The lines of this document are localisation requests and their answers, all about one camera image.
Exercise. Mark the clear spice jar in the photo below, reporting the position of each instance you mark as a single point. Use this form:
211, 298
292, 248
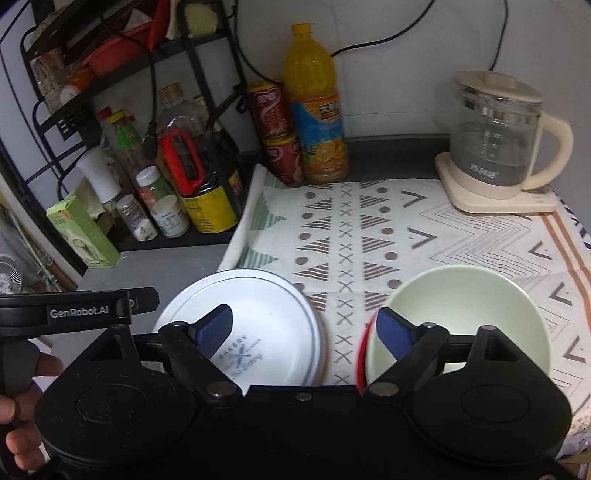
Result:
136, 219

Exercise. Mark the red capped bottle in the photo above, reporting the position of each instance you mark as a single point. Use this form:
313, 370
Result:
105, 127

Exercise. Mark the patterned table mat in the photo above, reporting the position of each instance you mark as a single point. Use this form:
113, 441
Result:
415, 240

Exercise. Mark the cream kettle base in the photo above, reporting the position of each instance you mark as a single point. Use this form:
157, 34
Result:
466, 196

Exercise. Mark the red bowl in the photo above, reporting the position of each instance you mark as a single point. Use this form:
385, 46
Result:
362, 355

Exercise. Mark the black metal rack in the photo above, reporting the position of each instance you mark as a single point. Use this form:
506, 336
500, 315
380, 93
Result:
207, 41

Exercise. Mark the dark bottle yellow label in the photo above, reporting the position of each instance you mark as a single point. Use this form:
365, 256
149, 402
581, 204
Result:
212, 207

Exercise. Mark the red plastic container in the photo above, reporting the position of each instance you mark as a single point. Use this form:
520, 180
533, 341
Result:
115, 53

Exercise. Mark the green label bottle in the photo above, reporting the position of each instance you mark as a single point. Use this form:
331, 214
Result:
129, 143

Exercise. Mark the person's left hand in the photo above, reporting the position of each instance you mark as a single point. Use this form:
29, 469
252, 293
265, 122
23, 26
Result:
23, 443

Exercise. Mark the small white fan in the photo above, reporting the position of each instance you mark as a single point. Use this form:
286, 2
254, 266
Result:
9, 274

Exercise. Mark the clear glass jar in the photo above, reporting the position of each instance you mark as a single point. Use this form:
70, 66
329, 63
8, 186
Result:
48, 74

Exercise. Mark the yellow green sponge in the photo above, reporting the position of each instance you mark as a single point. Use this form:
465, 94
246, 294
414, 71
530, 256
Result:
199, 18

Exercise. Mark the white capped red jar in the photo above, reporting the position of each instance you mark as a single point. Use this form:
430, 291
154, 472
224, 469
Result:
152, 187

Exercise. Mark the orange juice bottle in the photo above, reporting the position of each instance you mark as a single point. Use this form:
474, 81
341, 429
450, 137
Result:
314, 115

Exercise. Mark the pale green bowl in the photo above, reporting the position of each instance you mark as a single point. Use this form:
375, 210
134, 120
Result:
461, 295

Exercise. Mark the green carton box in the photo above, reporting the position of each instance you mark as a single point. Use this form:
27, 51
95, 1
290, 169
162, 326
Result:
83, 230

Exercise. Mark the red package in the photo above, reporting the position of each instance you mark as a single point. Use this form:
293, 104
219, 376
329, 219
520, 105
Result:
159, 23

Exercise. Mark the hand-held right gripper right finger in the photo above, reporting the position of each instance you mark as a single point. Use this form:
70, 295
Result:
392, 332

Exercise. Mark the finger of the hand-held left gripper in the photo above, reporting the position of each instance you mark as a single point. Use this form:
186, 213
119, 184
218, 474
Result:
144, 302

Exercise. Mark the white cylinder bottle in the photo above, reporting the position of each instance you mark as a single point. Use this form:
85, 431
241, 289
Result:
99, 175

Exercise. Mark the clear bottle cork cap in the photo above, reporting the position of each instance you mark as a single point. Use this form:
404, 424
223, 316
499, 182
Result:
178, 108

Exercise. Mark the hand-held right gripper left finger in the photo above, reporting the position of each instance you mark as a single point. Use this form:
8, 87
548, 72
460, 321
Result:
213, 330

